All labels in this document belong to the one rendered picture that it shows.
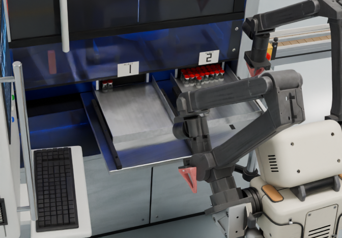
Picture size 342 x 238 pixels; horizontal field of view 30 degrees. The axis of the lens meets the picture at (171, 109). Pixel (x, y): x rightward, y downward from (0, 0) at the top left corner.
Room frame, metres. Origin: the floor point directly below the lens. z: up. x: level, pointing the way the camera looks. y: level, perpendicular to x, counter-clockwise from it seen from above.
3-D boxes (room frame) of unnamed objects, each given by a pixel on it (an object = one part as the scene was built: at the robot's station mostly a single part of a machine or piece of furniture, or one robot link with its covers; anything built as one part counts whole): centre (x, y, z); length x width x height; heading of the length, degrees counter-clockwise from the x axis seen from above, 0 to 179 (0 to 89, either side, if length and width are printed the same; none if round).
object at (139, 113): (1.98, 0.15, 0.90); 0.34 x 0.26 x 0.04; 21
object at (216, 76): (2.20, -0.13, 0.90); 0.18 x 0.02 x 0.05; 112
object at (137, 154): (1.98, -0.04, 0.87); 0.70 x 0.48 x 0.02; 111
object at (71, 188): (1.60, 0.39, 0.82); 0.40 x 0.14 x 0.02; 13
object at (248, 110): (2.10, -0.17, 0.90); 0.34 x 0.26 x 0.04; 22
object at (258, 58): (1.96, -0.30, 1.19); 0.10 x 0.07 x 0.07; 21
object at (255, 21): (1.99, -0.28, 1.29); 0.11 x 0.09 x 0.12; 25
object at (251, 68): (1.98, -0.30, 1.12); 0.07 x 0.07 x 0.09; 21
